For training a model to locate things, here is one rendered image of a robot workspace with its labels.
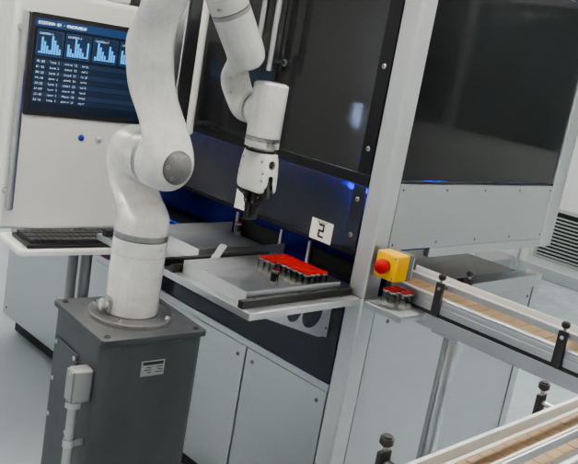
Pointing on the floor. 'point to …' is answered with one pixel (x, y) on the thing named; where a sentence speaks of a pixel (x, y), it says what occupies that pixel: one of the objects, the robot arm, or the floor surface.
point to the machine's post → (376, 225)
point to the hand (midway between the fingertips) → (250, 211)
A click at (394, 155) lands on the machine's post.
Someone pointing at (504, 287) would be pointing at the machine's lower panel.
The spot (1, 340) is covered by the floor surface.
